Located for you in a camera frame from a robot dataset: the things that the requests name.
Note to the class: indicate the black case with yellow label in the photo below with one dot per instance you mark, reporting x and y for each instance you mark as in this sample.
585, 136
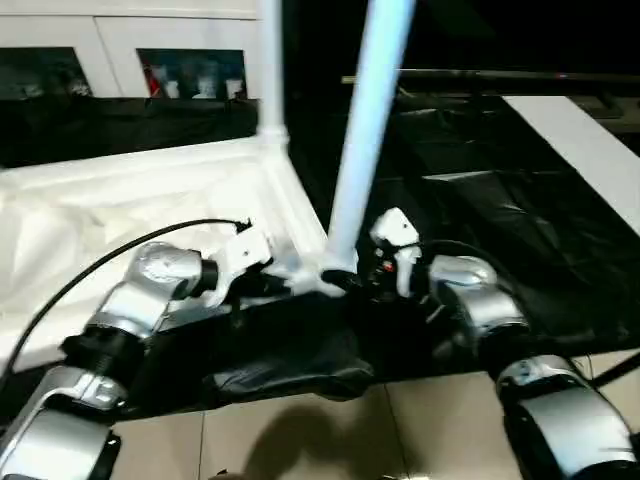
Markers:
320, 45

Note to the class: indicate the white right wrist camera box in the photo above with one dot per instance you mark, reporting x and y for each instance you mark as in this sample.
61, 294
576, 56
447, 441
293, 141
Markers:
395, 227

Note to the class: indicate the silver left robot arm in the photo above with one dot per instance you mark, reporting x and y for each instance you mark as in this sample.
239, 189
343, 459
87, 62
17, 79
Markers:
150, 280

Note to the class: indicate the white mug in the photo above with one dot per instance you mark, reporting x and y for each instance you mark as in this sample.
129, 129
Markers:
232, 87
172, 89

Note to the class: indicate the black metal table strut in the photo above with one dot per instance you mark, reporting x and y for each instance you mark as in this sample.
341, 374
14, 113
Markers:
617, 370

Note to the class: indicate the white plastic table leg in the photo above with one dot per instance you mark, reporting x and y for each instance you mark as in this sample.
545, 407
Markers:
272, 65
370, 125

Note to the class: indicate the black work mat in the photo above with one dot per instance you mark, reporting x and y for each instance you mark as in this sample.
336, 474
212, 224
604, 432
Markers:
500, 200

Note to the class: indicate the black metal rod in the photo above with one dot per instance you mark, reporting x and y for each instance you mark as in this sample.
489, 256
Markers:
500, 76

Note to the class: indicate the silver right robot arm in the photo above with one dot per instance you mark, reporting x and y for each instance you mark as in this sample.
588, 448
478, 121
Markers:
480, 290

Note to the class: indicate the white plastic table top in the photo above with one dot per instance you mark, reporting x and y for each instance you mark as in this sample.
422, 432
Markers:
125, 200

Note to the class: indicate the white flat board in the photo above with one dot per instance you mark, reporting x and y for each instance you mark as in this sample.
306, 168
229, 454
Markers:
580, 150

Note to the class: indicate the white cabinet with glass doors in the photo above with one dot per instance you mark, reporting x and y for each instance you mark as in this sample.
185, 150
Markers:
115, 30

